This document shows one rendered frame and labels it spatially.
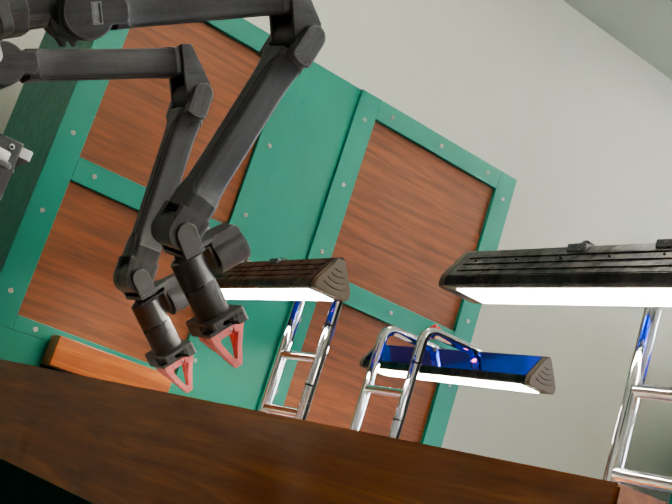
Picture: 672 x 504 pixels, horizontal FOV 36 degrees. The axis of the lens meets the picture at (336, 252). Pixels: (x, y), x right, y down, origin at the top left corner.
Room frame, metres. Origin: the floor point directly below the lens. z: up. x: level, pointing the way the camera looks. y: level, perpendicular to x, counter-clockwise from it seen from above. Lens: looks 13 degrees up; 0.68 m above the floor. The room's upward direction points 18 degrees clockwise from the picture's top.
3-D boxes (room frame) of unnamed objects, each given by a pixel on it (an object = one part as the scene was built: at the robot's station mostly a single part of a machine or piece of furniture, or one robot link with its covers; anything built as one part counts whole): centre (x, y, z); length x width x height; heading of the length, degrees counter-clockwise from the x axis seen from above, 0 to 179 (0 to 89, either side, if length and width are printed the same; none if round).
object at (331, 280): (2.12, 0.14, 1.08); 0.62 x 0.08 x 0.07; 31
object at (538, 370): (2.41, -0.34, 1.08); 0.62 x 0.08 x 0.07; 31
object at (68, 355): (2.47, 0.42, 0.83); 0.30 x 0.06 x 0.07; 121
